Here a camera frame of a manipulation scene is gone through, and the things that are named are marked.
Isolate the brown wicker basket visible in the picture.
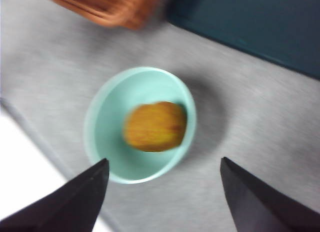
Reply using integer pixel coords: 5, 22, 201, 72
46, 0, 165, 30

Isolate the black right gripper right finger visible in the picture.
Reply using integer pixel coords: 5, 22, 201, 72
220, 156, 320, 232

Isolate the brown kiwi fruit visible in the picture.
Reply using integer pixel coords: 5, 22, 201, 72
122, 101, 188, 153

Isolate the teal ceramic bowl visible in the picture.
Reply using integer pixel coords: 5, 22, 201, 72
83, 66, 198, 185

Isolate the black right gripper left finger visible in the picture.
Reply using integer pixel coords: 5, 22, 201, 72
0, 158, 110, 232

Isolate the dark teal rectangular tray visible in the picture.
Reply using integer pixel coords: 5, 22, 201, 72
165, 0, 320, 80

